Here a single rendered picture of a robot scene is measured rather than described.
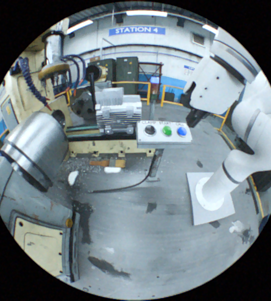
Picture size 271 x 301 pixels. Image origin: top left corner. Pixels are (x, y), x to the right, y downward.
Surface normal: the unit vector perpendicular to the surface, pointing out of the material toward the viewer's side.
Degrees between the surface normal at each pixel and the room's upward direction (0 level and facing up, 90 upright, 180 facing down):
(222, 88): 117
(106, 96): 90
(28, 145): 55
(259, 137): 93
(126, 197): 0
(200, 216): 4
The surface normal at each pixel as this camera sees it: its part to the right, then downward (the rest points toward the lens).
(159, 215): 0.03, -0.72
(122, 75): -0.13, 0.69
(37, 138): 0.86, -0.39
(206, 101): -0.04, 0.96
